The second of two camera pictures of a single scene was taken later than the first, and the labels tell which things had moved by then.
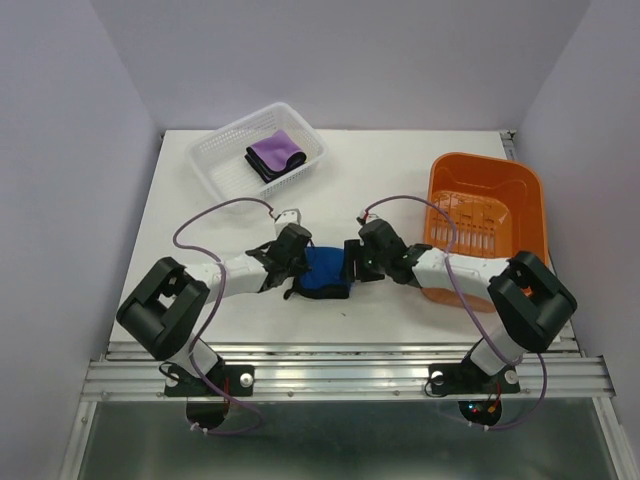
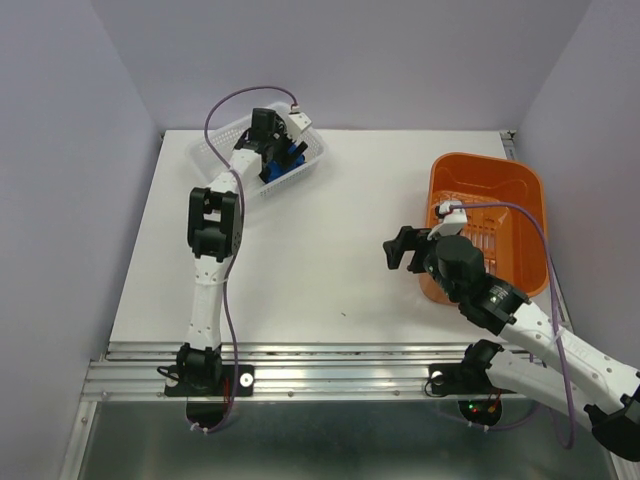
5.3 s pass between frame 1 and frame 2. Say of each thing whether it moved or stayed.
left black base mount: stayed
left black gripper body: moved
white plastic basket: stayed
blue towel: moved
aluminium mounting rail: stayed
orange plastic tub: stayed
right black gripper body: moved
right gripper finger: moved
